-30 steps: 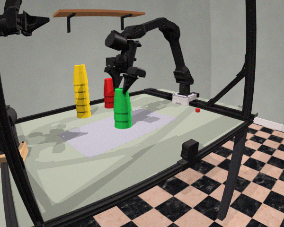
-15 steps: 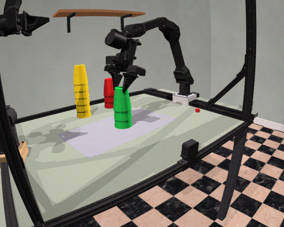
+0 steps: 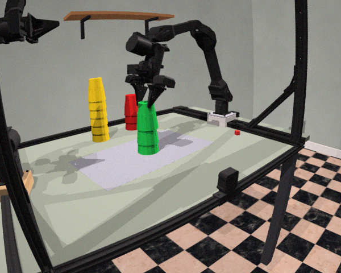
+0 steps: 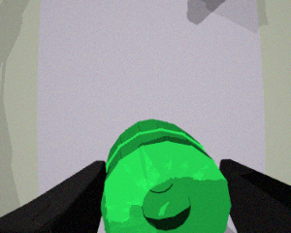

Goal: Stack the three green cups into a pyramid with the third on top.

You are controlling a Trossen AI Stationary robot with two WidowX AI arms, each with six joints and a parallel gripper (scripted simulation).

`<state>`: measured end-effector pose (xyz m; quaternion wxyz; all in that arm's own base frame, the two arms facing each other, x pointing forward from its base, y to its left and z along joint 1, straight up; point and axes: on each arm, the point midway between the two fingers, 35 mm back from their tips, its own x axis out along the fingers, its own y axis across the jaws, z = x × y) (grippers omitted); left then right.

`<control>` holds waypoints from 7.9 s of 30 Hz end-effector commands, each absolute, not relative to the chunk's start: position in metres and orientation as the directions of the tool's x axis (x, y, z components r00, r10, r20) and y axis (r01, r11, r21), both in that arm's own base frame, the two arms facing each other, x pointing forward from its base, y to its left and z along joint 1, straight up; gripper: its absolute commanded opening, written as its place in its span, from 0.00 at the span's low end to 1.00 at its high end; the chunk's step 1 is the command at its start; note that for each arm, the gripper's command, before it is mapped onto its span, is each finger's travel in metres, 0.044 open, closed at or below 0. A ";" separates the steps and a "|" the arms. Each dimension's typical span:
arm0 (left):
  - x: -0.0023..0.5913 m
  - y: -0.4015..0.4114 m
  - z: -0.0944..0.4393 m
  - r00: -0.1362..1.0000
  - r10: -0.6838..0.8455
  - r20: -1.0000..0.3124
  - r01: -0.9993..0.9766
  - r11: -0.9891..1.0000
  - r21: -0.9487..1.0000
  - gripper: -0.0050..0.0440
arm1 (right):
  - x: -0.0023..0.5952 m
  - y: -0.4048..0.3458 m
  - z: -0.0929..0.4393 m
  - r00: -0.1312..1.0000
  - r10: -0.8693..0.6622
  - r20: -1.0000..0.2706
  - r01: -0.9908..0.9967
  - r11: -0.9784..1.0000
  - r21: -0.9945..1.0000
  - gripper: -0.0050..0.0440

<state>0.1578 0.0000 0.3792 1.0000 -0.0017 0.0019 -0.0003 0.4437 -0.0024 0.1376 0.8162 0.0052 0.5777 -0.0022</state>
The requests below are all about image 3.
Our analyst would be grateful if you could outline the pale lavender flat mat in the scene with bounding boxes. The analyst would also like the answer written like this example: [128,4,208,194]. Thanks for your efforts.
[69,130,214,191]

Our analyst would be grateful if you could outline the green cup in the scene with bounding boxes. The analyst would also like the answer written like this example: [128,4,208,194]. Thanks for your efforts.
[138,143,159,155]
[137,129,159,146]
[136,101,159,131]

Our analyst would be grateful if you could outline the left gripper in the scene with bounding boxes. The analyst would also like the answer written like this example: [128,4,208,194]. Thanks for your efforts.
[0,7,60,44]

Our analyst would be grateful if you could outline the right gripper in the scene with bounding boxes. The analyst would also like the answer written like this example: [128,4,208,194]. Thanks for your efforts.
[125,58,175,108]

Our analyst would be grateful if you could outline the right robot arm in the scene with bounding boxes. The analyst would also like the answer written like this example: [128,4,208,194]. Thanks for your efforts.
[126,20,233,115]

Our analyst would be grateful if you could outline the yellow cup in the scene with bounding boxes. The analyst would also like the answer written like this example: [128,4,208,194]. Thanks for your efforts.
[90,117,108,127]
[93,132,109,142]
[90,108,107,118]
[88,77,106,102]
[92,124,109,135]
[89,100,106,110]

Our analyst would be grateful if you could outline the red cup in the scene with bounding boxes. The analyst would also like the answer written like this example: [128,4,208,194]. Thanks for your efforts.
[126,123,137,131]
[125,115,137,123]
[124,94,138,116]

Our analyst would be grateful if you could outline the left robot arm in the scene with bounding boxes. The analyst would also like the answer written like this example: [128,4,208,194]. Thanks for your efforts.
[0,0,26,186]

